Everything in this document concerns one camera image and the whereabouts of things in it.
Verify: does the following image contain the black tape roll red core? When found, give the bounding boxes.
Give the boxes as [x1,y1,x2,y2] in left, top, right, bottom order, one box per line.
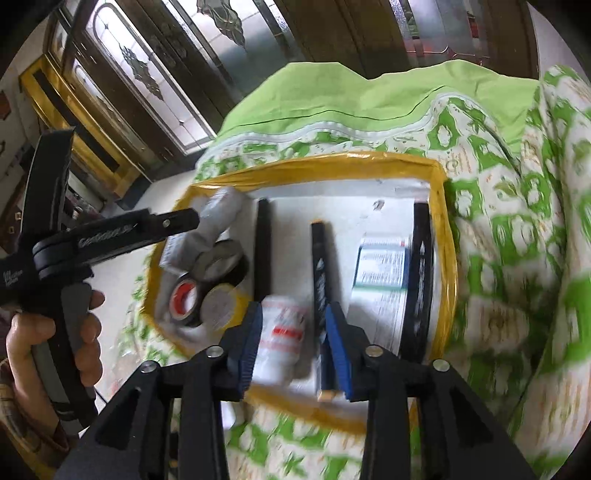
[168,277,206,328]

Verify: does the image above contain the white tube bottle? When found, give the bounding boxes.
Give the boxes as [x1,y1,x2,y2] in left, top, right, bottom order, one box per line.
[198,187,245,232]

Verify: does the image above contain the thin black pen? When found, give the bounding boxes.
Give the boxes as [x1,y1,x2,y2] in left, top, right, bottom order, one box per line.
[253,198,273,301]

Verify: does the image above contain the white foam tray yellow tape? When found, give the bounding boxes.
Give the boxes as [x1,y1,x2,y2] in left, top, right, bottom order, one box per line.
[141,154,458,432]

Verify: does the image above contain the white pill bottle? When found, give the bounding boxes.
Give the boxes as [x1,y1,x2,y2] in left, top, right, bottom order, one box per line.
[252,295,310,386]

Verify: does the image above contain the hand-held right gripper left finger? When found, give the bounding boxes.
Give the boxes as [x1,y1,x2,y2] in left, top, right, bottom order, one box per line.
[60,302,265,480]

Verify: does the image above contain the wooden glass door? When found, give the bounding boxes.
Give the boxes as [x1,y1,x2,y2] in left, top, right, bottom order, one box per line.
[161,0,375,79]
[388,0,539,79]
[60,0,222,158]

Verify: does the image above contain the person's left hand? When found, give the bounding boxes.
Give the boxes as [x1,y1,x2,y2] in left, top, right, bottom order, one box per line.
[7,291,106,408]

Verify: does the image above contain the person's left forearm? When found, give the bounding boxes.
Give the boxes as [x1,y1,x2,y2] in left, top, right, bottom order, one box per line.
[0,355,70,462]

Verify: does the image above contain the yellow framed panel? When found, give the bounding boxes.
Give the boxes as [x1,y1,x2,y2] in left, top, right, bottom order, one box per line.
[18,55,144,199]

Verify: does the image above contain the wide black pen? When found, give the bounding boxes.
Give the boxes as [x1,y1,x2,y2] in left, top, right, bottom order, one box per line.
[402,202,435,365]

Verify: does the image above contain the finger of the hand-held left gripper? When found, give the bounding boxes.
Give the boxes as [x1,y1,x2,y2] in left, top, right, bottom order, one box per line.
[145,208,201,241]

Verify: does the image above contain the black marker yellow end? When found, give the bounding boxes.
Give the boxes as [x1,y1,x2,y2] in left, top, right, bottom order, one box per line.
[310,222,340,403]

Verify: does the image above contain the yellow tape roll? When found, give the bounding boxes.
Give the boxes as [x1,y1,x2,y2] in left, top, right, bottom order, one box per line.
[198,284,252,333]

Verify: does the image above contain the green printed blanket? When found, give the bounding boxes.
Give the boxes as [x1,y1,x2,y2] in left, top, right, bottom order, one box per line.
[111,62,591,480]

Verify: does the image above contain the blue white box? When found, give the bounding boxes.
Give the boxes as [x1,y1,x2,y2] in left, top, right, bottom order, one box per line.
[352,234,413,354]

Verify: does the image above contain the grey barcode box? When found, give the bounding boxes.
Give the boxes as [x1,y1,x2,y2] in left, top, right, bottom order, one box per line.
[161,228,218,278]

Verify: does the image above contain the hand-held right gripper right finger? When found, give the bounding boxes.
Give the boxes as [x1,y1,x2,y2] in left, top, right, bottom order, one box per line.
[324,302,536,480]

